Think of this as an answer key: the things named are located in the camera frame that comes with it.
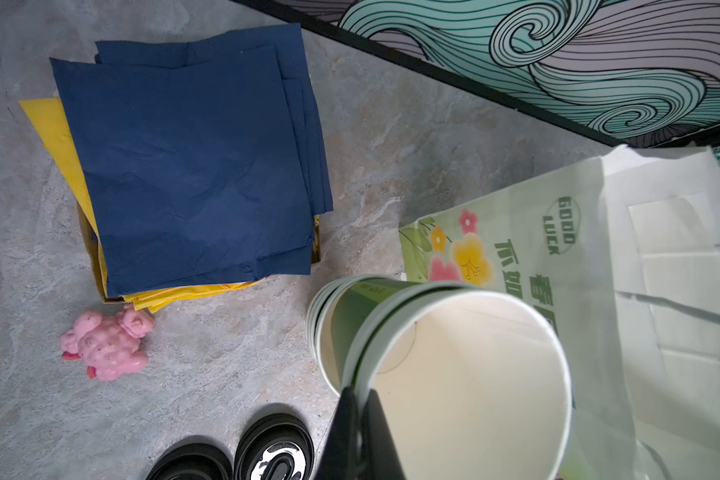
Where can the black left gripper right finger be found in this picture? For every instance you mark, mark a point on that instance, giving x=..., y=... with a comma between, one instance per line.
x=378, y=456

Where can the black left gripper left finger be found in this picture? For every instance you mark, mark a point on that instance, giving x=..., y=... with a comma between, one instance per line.
x=340, y=456

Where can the stack of paper cups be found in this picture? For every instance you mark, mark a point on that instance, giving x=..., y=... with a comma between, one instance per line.
x=330, y=324

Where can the pink plush toy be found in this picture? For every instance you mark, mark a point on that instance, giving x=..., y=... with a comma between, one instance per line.
x=108, y=346

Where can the black coffee cup lid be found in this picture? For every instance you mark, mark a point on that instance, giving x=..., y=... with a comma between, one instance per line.
x=276, y=446
x=192, y=461

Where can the yellow napkin stack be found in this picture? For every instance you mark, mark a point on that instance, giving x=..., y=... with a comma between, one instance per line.
x=50, y=123

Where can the white green paper takeout bag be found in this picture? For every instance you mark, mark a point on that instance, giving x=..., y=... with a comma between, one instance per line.
x=620, y=253

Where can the navy blue napkin stack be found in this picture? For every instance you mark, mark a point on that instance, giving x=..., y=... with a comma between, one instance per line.
x=204, y=160

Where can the green white paper cup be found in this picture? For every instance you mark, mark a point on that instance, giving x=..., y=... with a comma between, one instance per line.
x=474, y=384

